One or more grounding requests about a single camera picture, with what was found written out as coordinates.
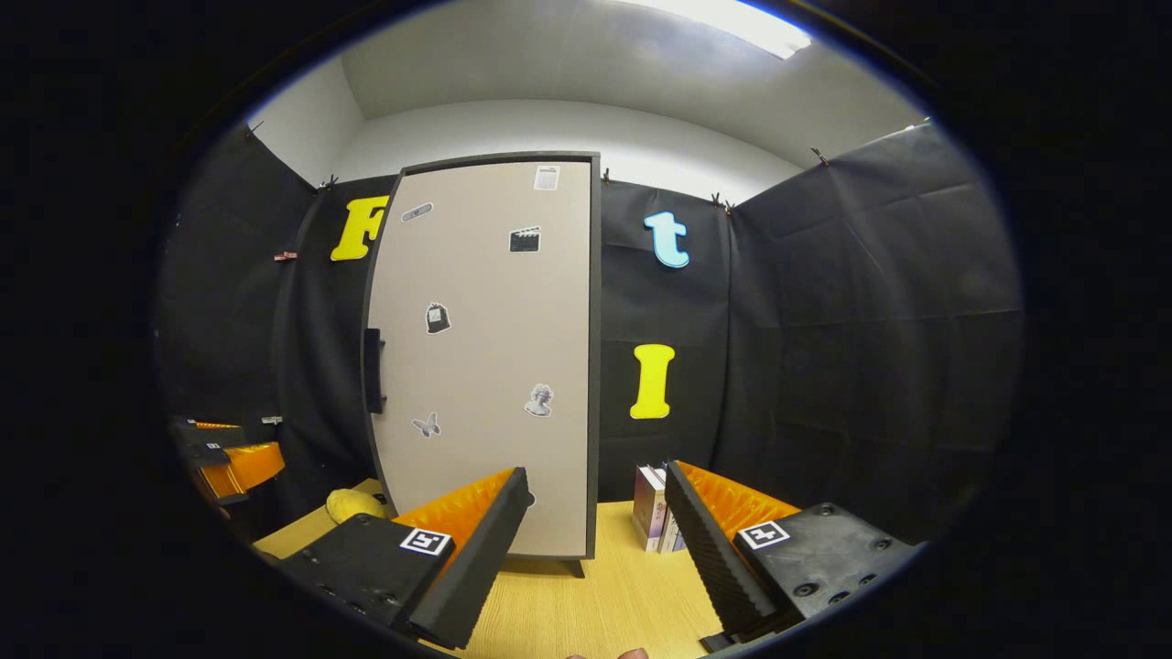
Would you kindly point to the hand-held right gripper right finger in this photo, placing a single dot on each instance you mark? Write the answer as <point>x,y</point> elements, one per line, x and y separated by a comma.
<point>710,558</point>

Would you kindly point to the white and maroon book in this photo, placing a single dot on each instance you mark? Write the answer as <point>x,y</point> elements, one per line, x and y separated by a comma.
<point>648,508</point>

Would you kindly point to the yellow lumpy object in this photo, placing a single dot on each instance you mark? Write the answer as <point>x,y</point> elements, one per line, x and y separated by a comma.
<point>352,503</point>

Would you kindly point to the long ceiling light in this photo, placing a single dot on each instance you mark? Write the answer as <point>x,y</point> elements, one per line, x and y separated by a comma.
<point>732,23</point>

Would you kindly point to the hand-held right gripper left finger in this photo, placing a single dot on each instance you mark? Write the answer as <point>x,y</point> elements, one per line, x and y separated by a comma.
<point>476,558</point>

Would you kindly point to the black backdrop cloth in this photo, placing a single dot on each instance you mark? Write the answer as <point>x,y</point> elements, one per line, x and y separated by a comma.
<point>824,320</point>

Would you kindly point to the grey cabinet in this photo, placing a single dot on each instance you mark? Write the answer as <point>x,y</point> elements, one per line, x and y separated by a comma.
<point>595,366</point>

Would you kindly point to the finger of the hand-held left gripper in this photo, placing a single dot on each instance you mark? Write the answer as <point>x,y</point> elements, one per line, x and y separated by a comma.
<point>215,426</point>
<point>247,467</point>

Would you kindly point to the dark spine book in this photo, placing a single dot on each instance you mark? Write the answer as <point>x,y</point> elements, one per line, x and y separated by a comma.
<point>669,535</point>

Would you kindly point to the beige cabinet door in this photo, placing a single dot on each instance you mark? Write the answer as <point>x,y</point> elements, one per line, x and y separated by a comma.
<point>494,348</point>

